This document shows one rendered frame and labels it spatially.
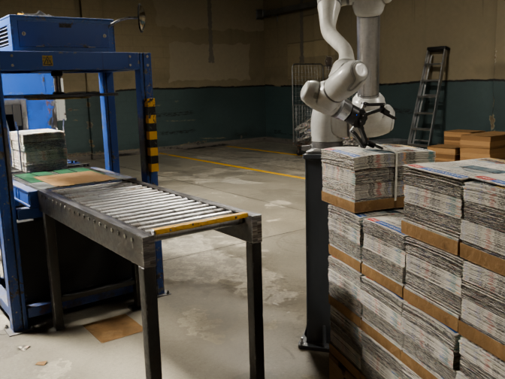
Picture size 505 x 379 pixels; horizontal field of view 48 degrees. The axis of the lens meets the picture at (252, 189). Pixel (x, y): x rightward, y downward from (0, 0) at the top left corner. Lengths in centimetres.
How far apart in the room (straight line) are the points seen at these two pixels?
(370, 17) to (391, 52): 816
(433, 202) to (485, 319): 37
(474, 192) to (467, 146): 689
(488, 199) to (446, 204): 19
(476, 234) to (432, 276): 27
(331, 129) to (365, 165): 56
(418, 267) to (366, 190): 46
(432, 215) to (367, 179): 49
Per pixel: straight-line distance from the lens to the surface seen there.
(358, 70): 211
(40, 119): 575
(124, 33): 1173
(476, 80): 972
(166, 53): 1210
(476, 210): 167
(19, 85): 569
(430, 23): 1026
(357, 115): 231
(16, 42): 344
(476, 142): 847
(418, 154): 236
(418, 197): 188
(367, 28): 260
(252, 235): 238
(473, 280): 172
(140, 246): 214
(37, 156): 411
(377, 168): 226
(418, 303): 196
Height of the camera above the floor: 134
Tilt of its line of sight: 11 degrees down
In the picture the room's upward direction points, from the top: 2 degrees counter-clockwise
